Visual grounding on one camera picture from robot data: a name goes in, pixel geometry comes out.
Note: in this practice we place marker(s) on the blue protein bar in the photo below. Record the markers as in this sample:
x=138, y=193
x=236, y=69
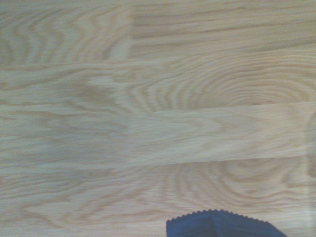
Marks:
x=222, y=225

